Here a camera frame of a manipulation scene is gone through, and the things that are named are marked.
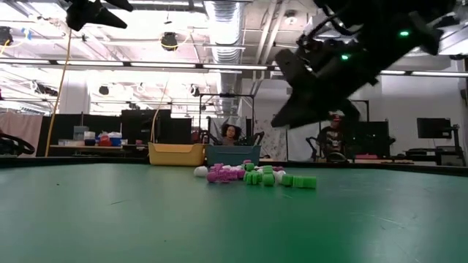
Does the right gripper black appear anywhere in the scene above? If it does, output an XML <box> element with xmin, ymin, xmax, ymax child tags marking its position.
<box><xmin>271</xmin><ymin>38</ymin><xmax>380</xmax><ymax>129</ymax></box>

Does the person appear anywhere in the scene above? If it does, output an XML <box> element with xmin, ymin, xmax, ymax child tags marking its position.
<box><xmin>219</xmin><ymin>123</ymin><xmax>243</xmax><ymax>147</ymax></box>
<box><xmin>316</xmin><ymin>113</ymin><xmax>347</xmax><ymax>159</ymax></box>

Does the plain white cloth sheet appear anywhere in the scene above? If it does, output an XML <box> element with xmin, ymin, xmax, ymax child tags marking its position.
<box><xmin>286</xmin><ymin>126</ymin><xmax>322</xmax><ymax>162</ymax></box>

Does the black rounded chair back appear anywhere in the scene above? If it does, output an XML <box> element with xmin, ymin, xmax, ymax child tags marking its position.
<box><xmin>326</xmin><ymin>151</ymin><xmax>349</xmax><ymax>164</ymax></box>

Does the long ceiling light strip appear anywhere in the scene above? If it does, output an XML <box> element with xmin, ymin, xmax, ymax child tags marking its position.
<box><xmin>0</xmin><ymin>57</ymin><xmax>468</xmax><ymax>78</ymax></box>

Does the black round ceiling fixture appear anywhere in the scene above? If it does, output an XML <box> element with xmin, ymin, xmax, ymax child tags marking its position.
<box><xmin>160</xmin><ymin>31</ymin><xmax>179</xmax><ymax>52</ymax></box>

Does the patterned white cloth sheet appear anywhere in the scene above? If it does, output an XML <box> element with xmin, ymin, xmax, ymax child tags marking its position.
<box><xmin>254</xmin><ymin>119</ymin><xmax>287</xmax><ymax>162</ymax></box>

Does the wooden workbench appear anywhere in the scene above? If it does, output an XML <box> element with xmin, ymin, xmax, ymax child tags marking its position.
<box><xmin>347</xmin><ymin>158</ymin><xmax>416</xmax><ymax>165</ymax></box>

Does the black computer monitor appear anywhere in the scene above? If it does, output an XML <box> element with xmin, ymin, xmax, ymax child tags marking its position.
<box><xmin>416</xmin><ymin>117</ymin><xmax>453</xmax><ymax>140</ymax></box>

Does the blue-grey plastic bin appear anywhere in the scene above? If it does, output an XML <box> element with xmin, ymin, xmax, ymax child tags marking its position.
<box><xmin>205</xmin><ymin>144</ymin><xmax>263</xmax><ymax>167</ymax></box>

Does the black partition panel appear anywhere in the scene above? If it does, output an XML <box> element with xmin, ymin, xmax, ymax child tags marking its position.
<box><xmin>120</xmin><ymin>108</ymin><xmax>193</xmax><ymax>145</ymax></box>
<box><xmin>36</xmin><ymin>114</ymin><xmax>122</xmax><ymax>158</ymax></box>

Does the clear plastic container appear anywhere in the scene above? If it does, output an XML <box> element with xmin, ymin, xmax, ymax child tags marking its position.
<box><xmin>72</xmin><ymin>125</ymin><xmax>91</xmax><ymax>142</ymax></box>

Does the pink curtain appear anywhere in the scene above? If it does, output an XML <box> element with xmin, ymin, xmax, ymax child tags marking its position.
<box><xmin>0</xmin><ymin>111</ymin><xmax>44</xmax><ymax>158</ymax></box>

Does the black office desk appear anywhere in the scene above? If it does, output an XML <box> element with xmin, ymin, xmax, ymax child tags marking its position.
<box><xmin>389</xmin><ymin>145</ymin><xmax>467</xmax><ymax>167</ymax></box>

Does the wooden side table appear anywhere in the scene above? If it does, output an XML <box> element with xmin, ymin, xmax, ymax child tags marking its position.
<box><xmin>49</xmin><ymin>144</ymin><xmax>150</xmax><ymax>154</ymax></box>

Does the black monitor stand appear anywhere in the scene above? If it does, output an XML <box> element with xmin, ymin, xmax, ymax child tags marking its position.
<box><xmin>438</xmin><ymin>123</ymin><xmax>467</xmax><ymax>167</ymax></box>

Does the yellow plastic bin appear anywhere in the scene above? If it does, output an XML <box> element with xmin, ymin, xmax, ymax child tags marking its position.
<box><xmin>148</xmin><ymin>142</ymin><xmax>208</xmax><ymax>167</ymax></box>

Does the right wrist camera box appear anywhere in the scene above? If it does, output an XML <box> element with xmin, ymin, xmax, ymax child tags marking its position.
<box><xmin>273</xmin><ymin>48</ymin><xmax>317</xmax><ymax>91</ymax></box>

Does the thick yellow hanging cable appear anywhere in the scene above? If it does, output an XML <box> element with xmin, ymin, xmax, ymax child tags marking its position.
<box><xmin>44</xmin><ymin>28</ymin><xmax>73</xmax><ymax>158</ymax></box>

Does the black metal frame stand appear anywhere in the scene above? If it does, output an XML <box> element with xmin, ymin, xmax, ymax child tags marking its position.
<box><xmin>198</xmin><ymin>93</ymin><xmax>256</xmax><ymax>147</ymax></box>

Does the silver ceiling air duct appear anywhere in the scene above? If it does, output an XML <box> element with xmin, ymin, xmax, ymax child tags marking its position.
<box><xmin>203</xmin><ymin>0</ymin><xmax>245</xmax><ymax>118</ymax></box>

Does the thin yellow hanging cable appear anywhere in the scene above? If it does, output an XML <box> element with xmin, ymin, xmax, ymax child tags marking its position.
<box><xmin>149</xmin><ymin>78</ymin><xmax>169</xmax><ymax>144</ymax></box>

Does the black curved frame bracket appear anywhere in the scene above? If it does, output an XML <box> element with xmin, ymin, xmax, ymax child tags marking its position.
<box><xmin>0</xmin><ymin>131</ymin><xmax>37</xmax><ymax>157</ymax></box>

